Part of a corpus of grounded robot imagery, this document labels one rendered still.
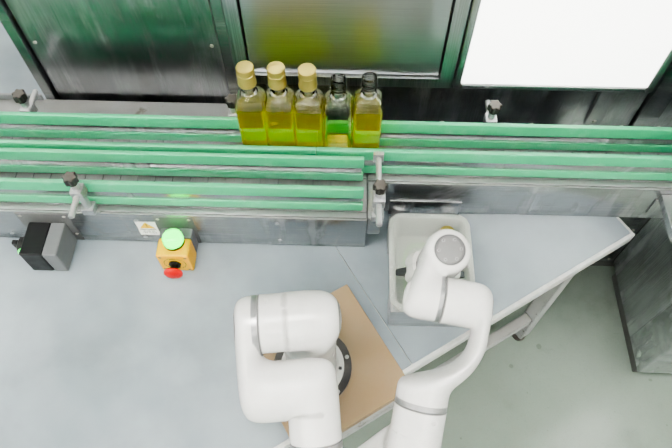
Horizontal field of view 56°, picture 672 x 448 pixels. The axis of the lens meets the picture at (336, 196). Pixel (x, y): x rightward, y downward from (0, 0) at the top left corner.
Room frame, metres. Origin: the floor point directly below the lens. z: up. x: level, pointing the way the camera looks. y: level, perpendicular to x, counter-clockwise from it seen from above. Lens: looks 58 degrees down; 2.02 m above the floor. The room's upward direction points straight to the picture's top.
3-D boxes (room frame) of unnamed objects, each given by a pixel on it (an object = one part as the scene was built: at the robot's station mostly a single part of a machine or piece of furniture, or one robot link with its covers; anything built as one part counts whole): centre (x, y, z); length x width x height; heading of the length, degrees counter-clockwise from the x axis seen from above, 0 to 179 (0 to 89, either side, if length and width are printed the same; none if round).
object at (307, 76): (0.80, 0.05, 1.14); 0.04 x 0.04 x 0.04
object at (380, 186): (0.67, -0.09, 0.95); 0.17 x 0.03 x 0.12; 178
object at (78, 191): (0.64, 0.52, 0.94); 0.07 x 0.04 x 0.13; 178
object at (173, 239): (0.62, 0.35, 0.84); 0.05 x 0.05 x 0.03
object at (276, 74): (0.80, 0.11, 1.14); 0.04 x 0.04 x 0.04
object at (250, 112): (0.81, 0.17, 0.99); 0.06 x 0.06 x 0.21; 89
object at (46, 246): (0.62, 0.63, 0.79); 0.08 x 0.08 x 0.08; 88
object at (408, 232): (0.57, -0.20, 0.80); 0.22 x 0.17 x 0.09; 178
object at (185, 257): (0.62, 0.35, 0.79); 0.07 x 0.07 x 0.07; 88
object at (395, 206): (0.60, -0.20, 0.79); 0.27 x 0.17 x 0.08; 178
